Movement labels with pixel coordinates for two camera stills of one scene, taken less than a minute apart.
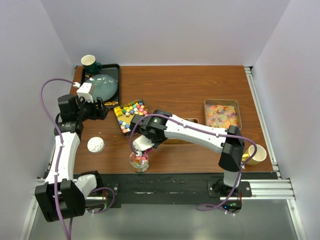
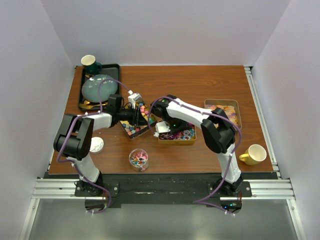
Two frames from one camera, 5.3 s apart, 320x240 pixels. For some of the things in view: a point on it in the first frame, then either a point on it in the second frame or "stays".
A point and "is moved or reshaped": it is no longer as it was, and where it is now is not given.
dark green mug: (91, 67) stays
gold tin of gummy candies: (222, 113) stays
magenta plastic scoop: (147, 150) is moved or reshaped
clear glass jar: (139, 164) stays
